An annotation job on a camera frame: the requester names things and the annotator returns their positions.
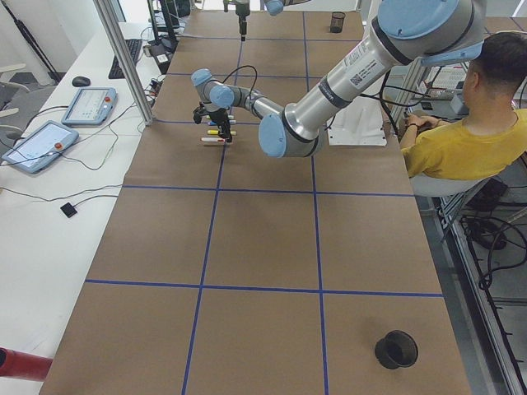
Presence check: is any black keyboard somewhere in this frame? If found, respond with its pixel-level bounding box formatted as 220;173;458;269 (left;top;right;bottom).
108;38;143;80

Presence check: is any blue teach pendant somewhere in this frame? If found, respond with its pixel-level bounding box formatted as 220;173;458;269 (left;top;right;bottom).
2;120;79;174
61;87;118;127

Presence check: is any black mesh pen cup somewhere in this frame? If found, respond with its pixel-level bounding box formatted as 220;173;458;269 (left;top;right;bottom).
329;12;346;34

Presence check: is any red and white marker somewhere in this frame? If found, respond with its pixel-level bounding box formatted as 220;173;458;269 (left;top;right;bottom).
201;137;226;144

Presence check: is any far blue teach pendant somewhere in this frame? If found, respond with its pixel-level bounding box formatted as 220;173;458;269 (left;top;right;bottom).
61;87;118;127

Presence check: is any person in yellow shirt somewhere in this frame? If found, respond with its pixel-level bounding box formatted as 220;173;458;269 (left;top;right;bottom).
400;31;526;180

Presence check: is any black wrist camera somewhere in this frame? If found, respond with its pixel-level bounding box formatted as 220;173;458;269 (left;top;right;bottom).
193;105;208;124

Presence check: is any red cylinder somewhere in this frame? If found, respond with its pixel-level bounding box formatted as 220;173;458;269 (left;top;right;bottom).
1;348;53;382

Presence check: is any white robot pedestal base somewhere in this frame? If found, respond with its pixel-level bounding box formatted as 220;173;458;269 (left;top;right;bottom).
327;97;387;146

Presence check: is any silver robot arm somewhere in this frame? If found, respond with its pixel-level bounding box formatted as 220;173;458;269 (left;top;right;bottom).
223;0;309;41
191;0;487;157

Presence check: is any near blue teach pendant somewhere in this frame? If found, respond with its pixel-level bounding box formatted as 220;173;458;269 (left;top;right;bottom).
2;120;79;174

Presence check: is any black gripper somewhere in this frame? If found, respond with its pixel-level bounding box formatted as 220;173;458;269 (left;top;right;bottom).
235;0;250;35
208;108;233;142

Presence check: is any small black square device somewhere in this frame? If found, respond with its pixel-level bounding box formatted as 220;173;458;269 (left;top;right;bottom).
60;202;77;218

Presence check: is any black computer mouse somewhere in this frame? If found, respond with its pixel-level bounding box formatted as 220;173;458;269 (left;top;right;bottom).
72;76;91;87

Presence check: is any aluminium frame post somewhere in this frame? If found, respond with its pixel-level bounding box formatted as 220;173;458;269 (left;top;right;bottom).
93;0;153;126

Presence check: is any black solid pen cup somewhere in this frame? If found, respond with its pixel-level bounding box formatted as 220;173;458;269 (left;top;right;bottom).
374;330;418;369

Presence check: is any green highlighter marker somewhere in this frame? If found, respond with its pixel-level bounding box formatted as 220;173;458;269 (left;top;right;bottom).
206;114;234;119

